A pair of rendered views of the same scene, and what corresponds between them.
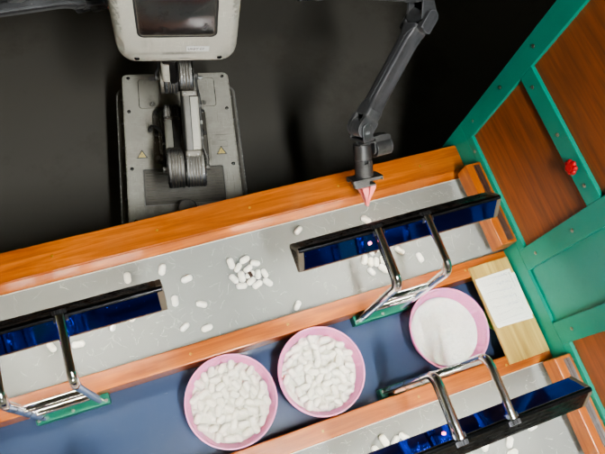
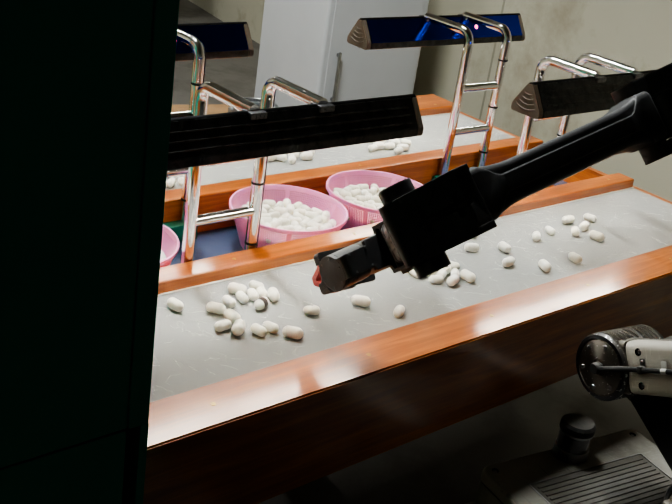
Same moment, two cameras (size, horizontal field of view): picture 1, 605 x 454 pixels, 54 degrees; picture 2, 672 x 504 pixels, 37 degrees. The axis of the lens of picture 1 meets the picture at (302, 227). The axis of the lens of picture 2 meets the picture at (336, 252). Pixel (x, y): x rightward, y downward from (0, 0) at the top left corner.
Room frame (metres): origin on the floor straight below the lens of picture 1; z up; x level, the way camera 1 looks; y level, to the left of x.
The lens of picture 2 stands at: (2.43, -0.20, 1.61)
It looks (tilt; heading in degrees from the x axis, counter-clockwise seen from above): 24 degrees down; 178
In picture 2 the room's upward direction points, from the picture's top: 9 degrees clockwise
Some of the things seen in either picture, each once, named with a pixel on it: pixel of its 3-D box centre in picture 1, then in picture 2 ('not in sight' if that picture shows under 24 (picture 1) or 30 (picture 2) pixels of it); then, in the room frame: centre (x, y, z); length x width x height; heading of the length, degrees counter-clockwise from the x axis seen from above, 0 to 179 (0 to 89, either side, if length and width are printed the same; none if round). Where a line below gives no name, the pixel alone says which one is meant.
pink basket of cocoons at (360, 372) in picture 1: (319, 372); (286, 226); (0.37, -0.23, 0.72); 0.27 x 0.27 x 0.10
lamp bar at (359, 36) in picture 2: not in sight; (443, 28); (-0.30, 0.11, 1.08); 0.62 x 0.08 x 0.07; 131
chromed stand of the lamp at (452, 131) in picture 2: not in sight; (453, 100); (-0.25, 0.17, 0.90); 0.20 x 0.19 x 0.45; 131
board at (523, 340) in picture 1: (508, 308); not in sight; (0.80, -0.72, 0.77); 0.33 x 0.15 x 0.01; 41
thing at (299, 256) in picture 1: (400, 226); (285, 126); (0.76, -0.25, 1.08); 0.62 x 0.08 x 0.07; 131
